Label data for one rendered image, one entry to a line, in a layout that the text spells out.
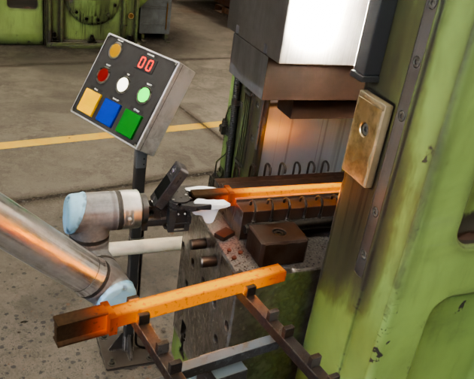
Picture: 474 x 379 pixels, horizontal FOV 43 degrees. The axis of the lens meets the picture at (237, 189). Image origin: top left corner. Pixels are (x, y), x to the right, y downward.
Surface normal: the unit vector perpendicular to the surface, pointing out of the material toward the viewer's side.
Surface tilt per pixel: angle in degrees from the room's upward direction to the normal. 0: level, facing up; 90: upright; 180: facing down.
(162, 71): 60
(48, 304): 0
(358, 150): 90
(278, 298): 90
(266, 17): 90
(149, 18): 90
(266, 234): 0
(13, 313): 0
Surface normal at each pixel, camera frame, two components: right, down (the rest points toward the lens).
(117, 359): 0.14, -0.88
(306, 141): 0.37, 0.47
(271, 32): -0.92, 0.06
